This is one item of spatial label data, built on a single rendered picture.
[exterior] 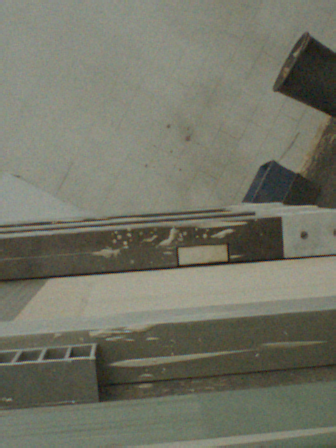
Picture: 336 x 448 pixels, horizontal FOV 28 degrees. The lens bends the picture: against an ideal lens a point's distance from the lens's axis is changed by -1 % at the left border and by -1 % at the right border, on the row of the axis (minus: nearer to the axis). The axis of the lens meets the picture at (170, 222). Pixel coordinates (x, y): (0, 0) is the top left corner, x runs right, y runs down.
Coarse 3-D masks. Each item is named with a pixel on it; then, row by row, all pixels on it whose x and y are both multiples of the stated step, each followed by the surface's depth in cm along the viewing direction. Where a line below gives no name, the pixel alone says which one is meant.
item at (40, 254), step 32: (160, 224) 108; (192, 224) 108; (224, 224) 109; (256, 224) 109; (288, 224) 109; (320, 224) 109; (0, 256) 107; (32, 256) 107; (64, 256) 107; (96, 256) 108; (128, 256) 108; (160, 256) 108; (256, 256) 109; (288, 256) 109
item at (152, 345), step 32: (32, 320) 49; (64, 320) 48; (96, 320) 48; (128, 320) 47; (160, 320) 46; (192, 320) 45; (224, 320) 46; (256, 320) 46; (288, 320) 46; (320, 320) 46; (128, 352) 45; (160, 352) 45; (192, 352) 46; (224, 352) 46; (256, 352) 46; (288, 352) 46; (320, 352) 46
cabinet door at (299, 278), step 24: (264, 264) 90; (288, 264) 88; (312, 264) 87; (48, 288) 81; (72, 288) 80; (96, 288) 81; (120, 288) 79; (144, 288) 78; (168, 288) 77; (192, 288) 75; (216, 288) 74; (240, 288) 73; (264, 288) 72; (288, 288) 70; (312, 288) 69; (24, 312) 65; (48, 312) 64; (72, 312) 64; (96, 312) 64
